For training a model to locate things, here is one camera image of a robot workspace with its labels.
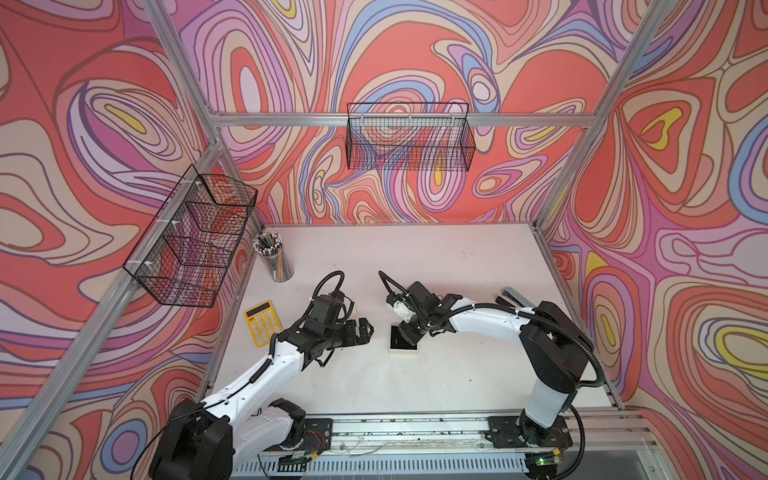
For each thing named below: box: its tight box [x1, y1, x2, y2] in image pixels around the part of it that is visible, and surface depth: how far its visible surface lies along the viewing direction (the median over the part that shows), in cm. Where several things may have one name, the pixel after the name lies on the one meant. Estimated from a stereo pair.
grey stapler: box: [496, 286, 535, 308], surface depth 98 cm
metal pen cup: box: [252, 231, 295, 283], surface depth 95 cm
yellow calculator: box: [244, 300, 284, 347], surface depth 95 cm
